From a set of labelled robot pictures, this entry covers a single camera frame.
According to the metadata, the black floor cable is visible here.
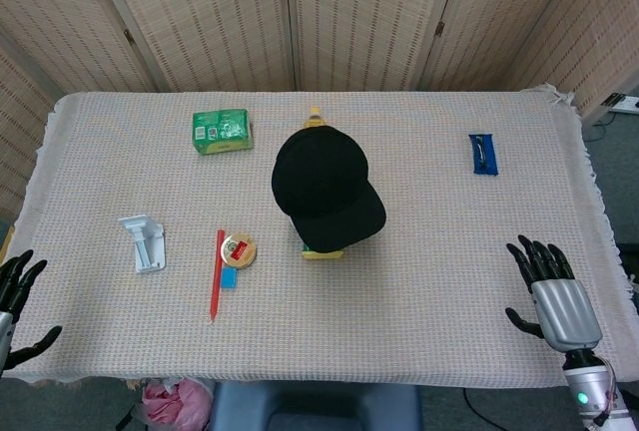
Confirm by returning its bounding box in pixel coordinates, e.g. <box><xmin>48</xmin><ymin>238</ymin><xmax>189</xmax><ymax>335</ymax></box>
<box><xmin>462</xmin><ymin>387</ymin><xmax>496</xmax><ymax>416</ymax></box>

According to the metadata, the green yellow stand box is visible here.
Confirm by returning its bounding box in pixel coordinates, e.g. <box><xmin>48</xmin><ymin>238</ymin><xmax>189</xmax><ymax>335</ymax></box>
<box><xmin>301</xmin><ymin>243</ymin><xmax>344</xmax><ymax>262</ymax></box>

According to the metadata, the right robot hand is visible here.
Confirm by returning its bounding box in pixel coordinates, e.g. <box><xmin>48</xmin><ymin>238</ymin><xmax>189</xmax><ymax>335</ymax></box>
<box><xmin>505</xmin><ymin>234</ymin><xmax>604</xmax><ymax>352</ymax></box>

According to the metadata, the green snack package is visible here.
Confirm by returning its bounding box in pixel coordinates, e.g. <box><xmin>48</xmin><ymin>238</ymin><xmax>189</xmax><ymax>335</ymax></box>
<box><xmin>192</xmin><ymin>107</ymin><xmax>255</xmax><ymax>158</ymax></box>

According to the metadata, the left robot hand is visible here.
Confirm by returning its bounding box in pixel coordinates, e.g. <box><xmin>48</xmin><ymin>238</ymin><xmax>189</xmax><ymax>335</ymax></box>
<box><xmin>0</xmin><ymin>249</ymin><xmax>64</xmax><ymax>372</ymax></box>

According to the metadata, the round tin with red label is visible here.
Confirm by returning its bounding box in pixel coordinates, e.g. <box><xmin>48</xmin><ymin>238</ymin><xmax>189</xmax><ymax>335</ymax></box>
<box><xmin>220</xmin><ymin>232</ymin><xmax>260</xmax><ymax>269</ymax></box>

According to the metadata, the blue pouch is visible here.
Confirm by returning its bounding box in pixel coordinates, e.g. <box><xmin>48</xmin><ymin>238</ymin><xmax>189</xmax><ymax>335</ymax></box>
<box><xmin>467</xmin><ymin>133</ymin><xmax>500</xmax><ymax>178</ymax></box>

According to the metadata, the black baseball cap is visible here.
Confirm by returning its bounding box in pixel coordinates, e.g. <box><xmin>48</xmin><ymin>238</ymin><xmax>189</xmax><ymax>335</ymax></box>
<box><xmin>271</xmin><ymin>126</ymin><xmax>388</xmax><ymax>254</ymax></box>

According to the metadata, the pink woven tablecloth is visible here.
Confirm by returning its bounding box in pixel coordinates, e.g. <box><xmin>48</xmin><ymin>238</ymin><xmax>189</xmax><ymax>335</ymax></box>
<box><xmin>0</xmin><ymin>82</ymin><xmax>639</xmax><ymax>390</ymax></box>

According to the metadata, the blue chair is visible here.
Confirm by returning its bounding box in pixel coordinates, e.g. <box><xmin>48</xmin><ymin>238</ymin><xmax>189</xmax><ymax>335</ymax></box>
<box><xmin>209</xmin><ymin>380</ymin><xmax>424</xmax><ymax>431</ymax></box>

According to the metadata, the red pencil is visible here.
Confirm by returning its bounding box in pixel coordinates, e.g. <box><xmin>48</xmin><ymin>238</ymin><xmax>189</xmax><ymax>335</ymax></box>
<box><xmin>208</xmin><ymin>228</ymin><xmax>226</xmax><ymax>323</ymax></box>

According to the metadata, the pink plastic bag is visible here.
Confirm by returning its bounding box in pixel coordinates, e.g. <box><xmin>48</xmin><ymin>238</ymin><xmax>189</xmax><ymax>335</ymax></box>
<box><xmin>130</xmin><ymin>376</ymin><xmax>215</xmax><ymax>431</ymax></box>

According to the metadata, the beige folding screen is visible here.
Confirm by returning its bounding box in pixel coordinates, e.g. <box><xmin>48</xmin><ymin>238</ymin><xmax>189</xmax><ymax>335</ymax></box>
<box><xmin>0</xmin><ymin>0</ymin><xmax>639</xmax><ymax>225</ymax></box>

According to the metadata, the white plastic bracket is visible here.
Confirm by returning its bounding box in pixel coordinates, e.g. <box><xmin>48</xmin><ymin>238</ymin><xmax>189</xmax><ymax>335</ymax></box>
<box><xmin>117</xmin><ymin>214</ymin><xmax>168</xmax><ymax>275</ymax></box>

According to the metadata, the yellow bottle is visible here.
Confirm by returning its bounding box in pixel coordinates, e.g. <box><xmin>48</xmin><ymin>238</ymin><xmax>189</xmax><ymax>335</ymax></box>
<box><xmin>304</xmin><ymin>107</ymin><xmax>328</xmax><ymax>132</ymax></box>

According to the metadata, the white power strip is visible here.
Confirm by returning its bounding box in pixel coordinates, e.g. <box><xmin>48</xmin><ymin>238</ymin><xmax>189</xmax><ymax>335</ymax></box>
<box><xmin>602</xmin><ymin>93</ymin><xmax>639</xmax><ymax>116</ymax></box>

